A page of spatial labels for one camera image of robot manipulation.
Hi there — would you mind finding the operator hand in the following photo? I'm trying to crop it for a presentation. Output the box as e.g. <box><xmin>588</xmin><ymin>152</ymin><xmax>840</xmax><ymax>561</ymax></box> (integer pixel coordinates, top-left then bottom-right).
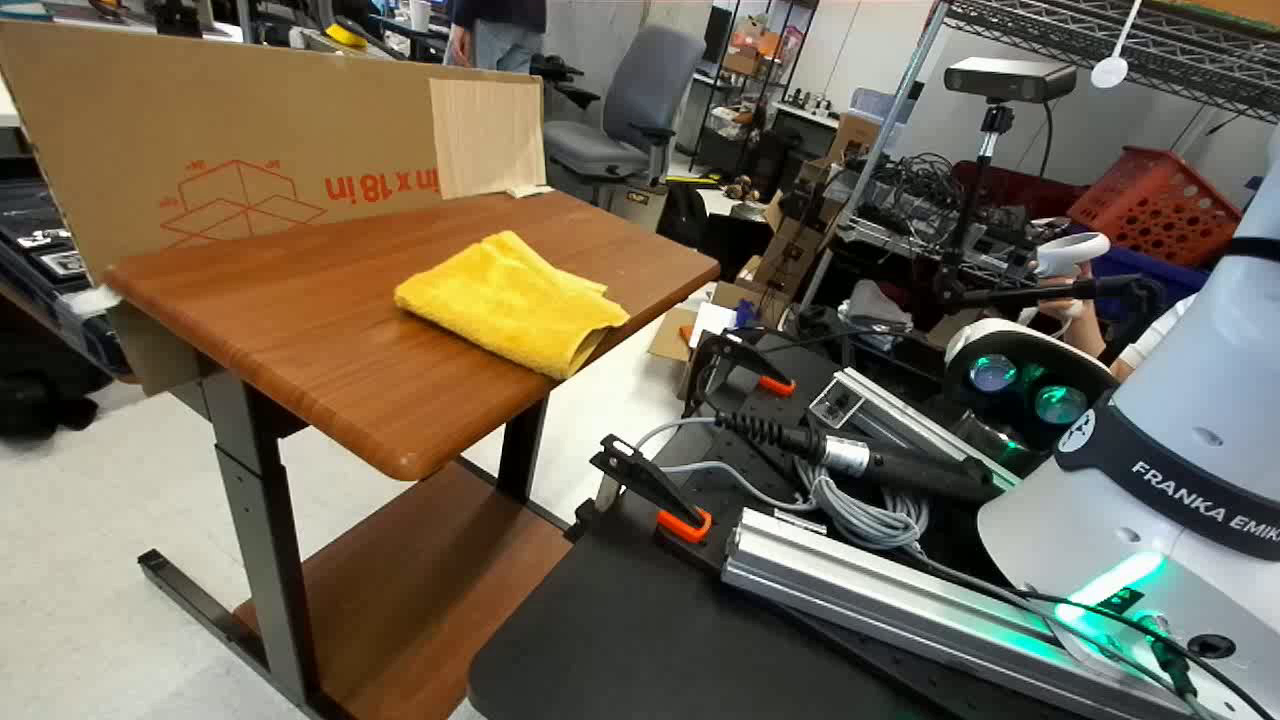
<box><xmin>1040</xmin><ymin>295</ymin><xmax>1111</xmax><ymax>359</ymax></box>

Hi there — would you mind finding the white ring VR controller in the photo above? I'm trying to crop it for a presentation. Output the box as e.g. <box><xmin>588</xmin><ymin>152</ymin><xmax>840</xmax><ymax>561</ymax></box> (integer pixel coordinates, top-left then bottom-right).
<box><xmin>957</xmin><ymin>228</ymin><xmax>1151</xmax><ymax>311</ymax></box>

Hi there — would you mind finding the yellow terry towel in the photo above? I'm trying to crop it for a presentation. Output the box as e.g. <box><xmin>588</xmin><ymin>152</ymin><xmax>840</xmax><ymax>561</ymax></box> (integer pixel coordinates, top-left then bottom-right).
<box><xmin>391</xmin><ymin>228</ymin><xmax>632</xmax><ymax>386</ymax></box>

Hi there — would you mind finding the blue plastic bin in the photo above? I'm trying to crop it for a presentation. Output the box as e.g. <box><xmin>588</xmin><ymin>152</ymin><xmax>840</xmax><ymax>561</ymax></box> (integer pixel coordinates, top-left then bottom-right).
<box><xmin>1092</xmin><ymin>244</ymin><xmax>1213</xmax><ymax>346</ymax></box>

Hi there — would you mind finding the red plastic crate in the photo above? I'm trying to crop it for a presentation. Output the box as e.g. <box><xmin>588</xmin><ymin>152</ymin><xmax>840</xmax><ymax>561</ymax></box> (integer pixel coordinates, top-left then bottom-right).
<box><xmin>1064</xmin><ymin>143</ymin><xmax>1244</xmax><ymax>272</ymax></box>

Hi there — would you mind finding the silver aluminium profile bar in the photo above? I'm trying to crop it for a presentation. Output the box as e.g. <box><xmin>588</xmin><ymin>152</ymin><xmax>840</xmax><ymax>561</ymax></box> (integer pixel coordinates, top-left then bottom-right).
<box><xmin>803</xmin><ymin>369</ymin><xmax>1022</xmax><ymax>494</ymax></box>

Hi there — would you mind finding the small open cardboard box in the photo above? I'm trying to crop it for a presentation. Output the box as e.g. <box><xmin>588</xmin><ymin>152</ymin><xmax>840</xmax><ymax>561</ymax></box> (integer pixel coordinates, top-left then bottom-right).
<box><xmin>647</xmin><ymin>275</ymin><xmax>791</xmax><ymax>369</ymax></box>

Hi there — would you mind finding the grey office chair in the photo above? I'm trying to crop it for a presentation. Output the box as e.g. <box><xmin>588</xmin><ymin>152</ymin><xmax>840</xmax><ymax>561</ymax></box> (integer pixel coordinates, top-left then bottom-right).
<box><xmin>540</xmin><ymin>19</ymin><xmax>706</xmax><ymax>205</ymax></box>

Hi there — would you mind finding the small pale cardboard panel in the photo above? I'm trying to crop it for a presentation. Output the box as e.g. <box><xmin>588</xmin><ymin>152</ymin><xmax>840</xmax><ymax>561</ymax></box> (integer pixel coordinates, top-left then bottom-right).
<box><xmin>428</xmin><ymin>74</ymin><xmax>551</xmax><ymax>205</ymax></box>

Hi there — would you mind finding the person in blue jeans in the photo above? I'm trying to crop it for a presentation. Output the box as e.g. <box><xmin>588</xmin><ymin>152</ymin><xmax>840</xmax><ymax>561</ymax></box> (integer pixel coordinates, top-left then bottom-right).
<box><xmin>445</xmin><ymin>0</ymin><xmax>551</xmax><ymax>76</ymax></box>

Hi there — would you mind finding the wooden table with black legs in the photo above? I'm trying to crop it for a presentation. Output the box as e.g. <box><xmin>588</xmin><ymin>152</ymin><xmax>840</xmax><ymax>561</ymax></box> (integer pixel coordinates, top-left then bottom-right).
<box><xmin>103</xmin><ymin>187</ymin><xmax>724</xmax><ymax>720</ymax></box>

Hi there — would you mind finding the large brown cardboard box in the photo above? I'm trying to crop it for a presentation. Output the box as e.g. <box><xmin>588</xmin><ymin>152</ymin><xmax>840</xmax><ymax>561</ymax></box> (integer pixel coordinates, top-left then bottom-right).
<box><xmin>0</xmin><ymin>19</ymin><xmax>551</xmax><ymax>283</ymax></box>

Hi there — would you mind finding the black equipment pile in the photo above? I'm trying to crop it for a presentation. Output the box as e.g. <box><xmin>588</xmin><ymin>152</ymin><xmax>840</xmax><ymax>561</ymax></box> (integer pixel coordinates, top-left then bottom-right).
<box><xmin>0</xmin><ymin>155</ymin><xmax>132</xmax><ymax>445</ymax></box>

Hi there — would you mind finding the black cylindrical cable connector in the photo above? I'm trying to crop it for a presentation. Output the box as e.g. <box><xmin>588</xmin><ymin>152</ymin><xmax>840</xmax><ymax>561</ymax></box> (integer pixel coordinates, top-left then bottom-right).
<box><xmin>715</xmin><ymin>404</ymin><xmax>995</xmax><ymax>507</ymax></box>

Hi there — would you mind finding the black camera on stand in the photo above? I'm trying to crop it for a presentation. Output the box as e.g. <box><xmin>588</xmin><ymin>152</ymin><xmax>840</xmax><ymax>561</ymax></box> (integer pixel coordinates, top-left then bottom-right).
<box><xmin>931</xmin><ymin>51</ymin><xmax>1079</xmax><ymax>311</ymax></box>

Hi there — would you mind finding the grey coiled cable bundle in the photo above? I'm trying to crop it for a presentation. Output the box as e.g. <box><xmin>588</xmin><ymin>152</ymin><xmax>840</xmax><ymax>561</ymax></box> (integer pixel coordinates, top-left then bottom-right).
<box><xmin>795</xmin><ymin>463</ymin><xmax>934</xmax><ymax>556</ymax></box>

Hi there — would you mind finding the black wire shelf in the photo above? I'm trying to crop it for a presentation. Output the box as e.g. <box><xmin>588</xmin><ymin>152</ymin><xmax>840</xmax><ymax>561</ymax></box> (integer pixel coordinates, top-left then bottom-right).
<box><xmin>931</xmin><ymin>0</ymin><xmax>1280</xmax><ymax>124</ymax></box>

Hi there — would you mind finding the silver aluminium profile rail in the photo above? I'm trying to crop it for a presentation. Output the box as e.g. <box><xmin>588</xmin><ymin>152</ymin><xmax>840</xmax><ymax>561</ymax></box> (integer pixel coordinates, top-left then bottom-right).
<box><xmin>715</xmin><ymin>503</ymin><xmax>1205</xmax><ymax>720</ymax></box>

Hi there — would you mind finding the black clamp with orange handle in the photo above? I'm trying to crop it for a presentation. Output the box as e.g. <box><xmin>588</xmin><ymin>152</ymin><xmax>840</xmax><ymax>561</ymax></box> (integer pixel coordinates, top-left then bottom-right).
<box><xmin>683</xmin><ymin>327</ymin><xmax>798</xmax><ymax>417</ymax></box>
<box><xmin>588</xmin><ymin>432</ymin><xmax>721</xmax><ymax>551</ymax></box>

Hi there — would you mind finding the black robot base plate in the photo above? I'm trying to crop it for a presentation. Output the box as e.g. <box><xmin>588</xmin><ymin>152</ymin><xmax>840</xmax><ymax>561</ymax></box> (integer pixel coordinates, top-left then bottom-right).
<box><xmin>465</xmin><ymin>452</ymin><xmax>1072</xmax><ymax>720</ymax></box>

